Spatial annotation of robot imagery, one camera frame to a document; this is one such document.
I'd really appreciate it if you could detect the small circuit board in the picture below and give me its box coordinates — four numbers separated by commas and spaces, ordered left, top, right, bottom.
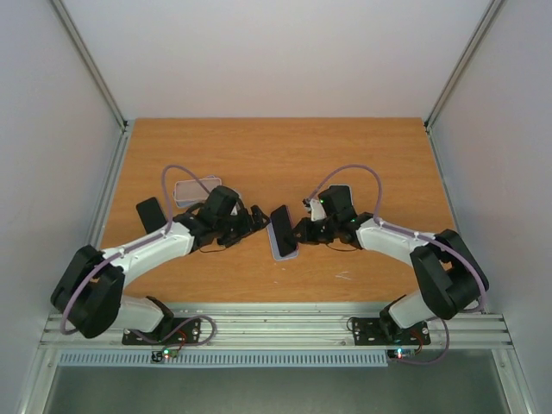
387, 348, 421, 360
150, 349, 179, 363

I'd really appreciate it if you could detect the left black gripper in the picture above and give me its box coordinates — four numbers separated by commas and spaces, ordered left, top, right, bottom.
216, 206, 272, 248

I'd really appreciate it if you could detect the black phone blue edge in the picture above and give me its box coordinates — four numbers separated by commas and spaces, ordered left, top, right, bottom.
329, 185, 351, 199

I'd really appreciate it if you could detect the grey slotted cable duct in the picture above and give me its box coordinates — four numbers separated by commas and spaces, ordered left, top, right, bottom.
58, 350, 388, 368

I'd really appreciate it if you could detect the aluminium front rail frame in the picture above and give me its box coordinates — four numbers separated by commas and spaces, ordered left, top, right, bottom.
39, 301, 514, 349

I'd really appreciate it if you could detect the left small circuit board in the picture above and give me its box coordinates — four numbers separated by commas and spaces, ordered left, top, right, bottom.
150, 349, 179, 363

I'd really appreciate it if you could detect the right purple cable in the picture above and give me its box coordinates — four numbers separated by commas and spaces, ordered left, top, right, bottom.
308, 163, 488, 367

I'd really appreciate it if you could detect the aluminium corner post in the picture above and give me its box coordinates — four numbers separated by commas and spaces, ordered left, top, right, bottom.
423, 0, 506, 133
47, 0, 129, 133

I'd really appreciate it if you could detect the black phone pink edge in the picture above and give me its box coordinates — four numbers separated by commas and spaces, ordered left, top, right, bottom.
270, 204, 298, 258

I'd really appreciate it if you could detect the right small circuit board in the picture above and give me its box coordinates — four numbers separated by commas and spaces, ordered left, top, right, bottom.
387, 348, 421, 360

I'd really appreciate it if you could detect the right aluminium corner post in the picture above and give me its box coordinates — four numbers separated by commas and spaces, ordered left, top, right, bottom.
423, 0, 506, 133

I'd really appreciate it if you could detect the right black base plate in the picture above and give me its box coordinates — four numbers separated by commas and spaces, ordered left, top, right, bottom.
346, 317, 431, 346

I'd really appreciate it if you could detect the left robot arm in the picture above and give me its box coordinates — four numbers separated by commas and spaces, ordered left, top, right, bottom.
51, 185, 270, 344

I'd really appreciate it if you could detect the black phone far left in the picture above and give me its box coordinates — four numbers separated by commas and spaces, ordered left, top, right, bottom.
135, 197, 167, 235

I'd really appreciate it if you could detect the pink clear phone case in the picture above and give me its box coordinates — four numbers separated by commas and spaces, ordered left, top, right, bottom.
173, 175, 225, 209

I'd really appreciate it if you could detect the purple cable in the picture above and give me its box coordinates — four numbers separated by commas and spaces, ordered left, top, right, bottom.
58, 164, 216, 347
308, 163, 488, 367

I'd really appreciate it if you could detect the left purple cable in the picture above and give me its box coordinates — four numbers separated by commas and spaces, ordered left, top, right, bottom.
58, 164, 216, 347

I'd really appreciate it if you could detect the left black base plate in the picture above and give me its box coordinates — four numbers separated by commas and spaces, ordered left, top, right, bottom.
122, 317, 202, 346

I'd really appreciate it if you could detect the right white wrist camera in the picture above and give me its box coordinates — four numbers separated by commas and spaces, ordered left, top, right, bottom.
303, 198, 327, 222

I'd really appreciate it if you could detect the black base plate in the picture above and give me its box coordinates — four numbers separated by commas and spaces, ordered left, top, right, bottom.
122, 317, 202, 346
346, 317, 431, 346

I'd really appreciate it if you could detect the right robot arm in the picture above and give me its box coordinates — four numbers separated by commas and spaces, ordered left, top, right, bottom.
290, 185, 489, 344

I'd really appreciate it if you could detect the left aluminium corner post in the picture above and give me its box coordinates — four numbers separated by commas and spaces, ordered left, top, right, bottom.
47, 0, 129, 133

